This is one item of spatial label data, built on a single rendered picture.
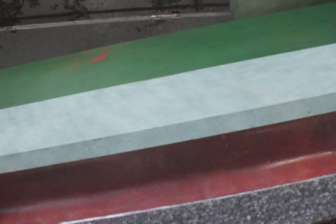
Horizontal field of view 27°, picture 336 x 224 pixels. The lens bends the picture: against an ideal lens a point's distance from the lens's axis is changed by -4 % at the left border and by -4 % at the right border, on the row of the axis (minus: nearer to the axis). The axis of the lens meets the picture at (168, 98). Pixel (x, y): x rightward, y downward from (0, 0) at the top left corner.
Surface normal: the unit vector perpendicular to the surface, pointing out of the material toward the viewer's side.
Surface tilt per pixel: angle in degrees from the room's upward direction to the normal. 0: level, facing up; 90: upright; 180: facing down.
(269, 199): 0
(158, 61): 90
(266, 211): 0
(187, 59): 90
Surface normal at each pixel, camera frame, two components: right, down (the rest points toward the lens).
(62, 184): -0.04, 0.35
